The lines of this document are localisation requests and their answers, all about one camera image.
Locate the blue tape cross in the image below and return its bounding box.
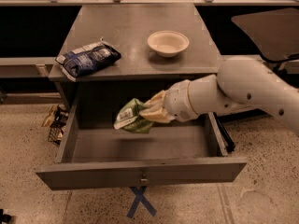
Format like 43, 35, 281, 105
127, 186, 157, 218

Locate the white paper bowl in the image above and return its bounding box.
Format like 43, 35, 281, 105
148, 31, 190, 58

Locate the grey open top drawer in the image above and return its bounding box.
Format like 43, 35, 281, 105
36, 95, 247, 190

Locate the green jalapeno chip bag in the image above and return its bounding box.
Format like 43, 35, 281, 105
114, 98, 153, 133

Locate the black table leg frame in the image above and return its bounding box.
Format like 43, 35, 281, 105
213, 110, 260, 153

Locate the black object floor corner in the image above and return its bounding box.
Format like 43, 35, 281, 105
0, 209, 11, 224

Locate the black wire basket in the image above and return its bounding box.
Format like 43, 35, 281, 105
42, 104, 68, 145

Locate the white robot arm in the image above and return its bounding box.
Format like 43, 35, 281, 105
140, 57, 299, 133

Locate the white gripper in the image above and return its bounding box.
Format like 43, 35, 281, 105
139, 79, 199, 123

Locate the brass drawer knob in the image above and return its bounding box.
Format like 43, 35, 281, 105
139, 174, 149, 186

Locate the grey wooden cabinet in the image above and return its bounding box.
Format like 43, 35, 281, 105
50, 4, 222, 109

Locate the blue chip bag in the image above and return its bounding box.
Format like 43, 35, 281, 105
55, 39, 121, 82

